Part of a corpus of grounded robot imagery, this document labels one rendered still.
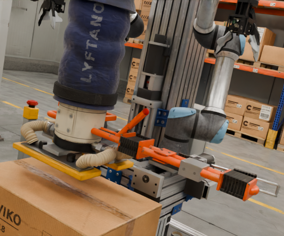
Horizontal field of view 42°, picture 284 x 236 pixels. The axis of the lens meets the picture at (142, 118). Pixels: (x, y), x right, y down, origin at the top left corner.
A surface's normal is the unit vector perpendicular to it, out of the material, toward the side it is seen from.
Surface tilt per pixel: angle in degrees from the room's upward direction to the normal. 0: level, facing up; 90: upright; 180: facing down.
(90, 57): 109
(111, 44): 68
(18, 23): 90
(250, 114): 94
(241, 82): 90
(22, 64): 90
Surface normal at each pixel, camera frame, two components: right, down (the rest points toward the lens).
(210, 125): -0.07, -0.15
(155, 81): 0.81, 0.27
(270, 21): -0.55, 0.04
